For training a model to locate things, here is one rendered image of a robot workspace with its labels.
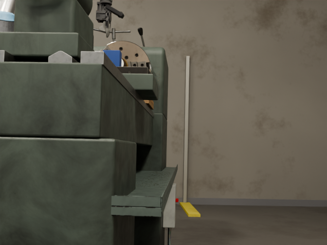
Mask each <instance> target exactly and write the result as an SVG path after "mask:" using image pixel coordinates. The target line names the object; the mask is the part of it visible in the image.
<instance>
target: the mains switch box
mask: <svg viewBox="0 0 327 245"><path fill-rule="evenodd" d="M178 201H179V199H178V198H176V183H173V185H172V188H171V191H170V194H169V197H168V200H167V203H166V206H165V209H164V211H163V227H164V228H168V245H172V244H171V228H174V227H175V222H176V202H178Z"/></svg>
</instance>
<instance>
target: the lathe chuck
mask: <svg viewBox="0 0 327 245"><path fill-rule="evenodd" d="M107 46H108V47H109V48H110V49H111V50H120V51H121V53H122V58H123V59H125V60H126V61H127V62H136V61H137V62H142V61H146V63H148V62H149V66H150V69H149V71H150V73H151V74H152V66H151V63H150V60H149V58H148V56H147V54H146V53H145V51H144V50H143V49H142V48H141V47H140V46H138V45H137V44H135V43H132V42H129V41H115V42H112V43H110V44H108V45H107Z"/></svg>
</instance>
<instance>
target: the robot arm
mask: <svg viewBox="0 0 327 245"><path fill-rule="evenodd" d="M111 6H112V0H100V2H97V10H96V20H97V21H98V23H103V25H102V26H100V27H99V30H100V31H103V32H106V37H107V38H108V36H109V34H110V33H109V31H110V28H111V13H113V14H115V15H117V16H118V17H119V18H124V14H123V12H120V11H118V10H116V9H115V8H113V7H111ZM14 12H15V0H0V32H14V17H15V15H14Z"/></svg>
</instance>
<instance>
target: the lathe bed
mask: <svg viewBox="0 0 327 245"><path fill-rule="evenodd" d="M153 118H154V113H153V111H152V110H151V109H150V108H149V106H148V105H147V104H146V103H145V101H144V100H143V99H142V98H141V96H140V95H139V94H138V93H137V92H136V90H135V89H134V88H133V87H132V85H131V84H130V83H129V82H128V80H127V79H126V78H125V77H124V76H123V75H122V73H121V72H120V71H119V70H118V69H117V67H116V66H115V65H114V64H113V62H112V61H111V60H110V59H109V57H108V56H107V55H106V54H105V52H84V51H81V60H80V63H79V62H77V61H76V60H75V59H74V58H72V57H71V56H69V55H68V54H66V53H64V52H63V51H58V52H56V53H54V54H52V55H51V56H49V57H48V62H23V61H21V60H19V59H17V58H16V57H14V56H13V55H12V54H10V53H8V52H7V51H5V50H0V136H15V137H57V138H100V139H117V140H126V141H131V142H135V143H136V144H137V145H146V146H152V145H153Z"/></svg>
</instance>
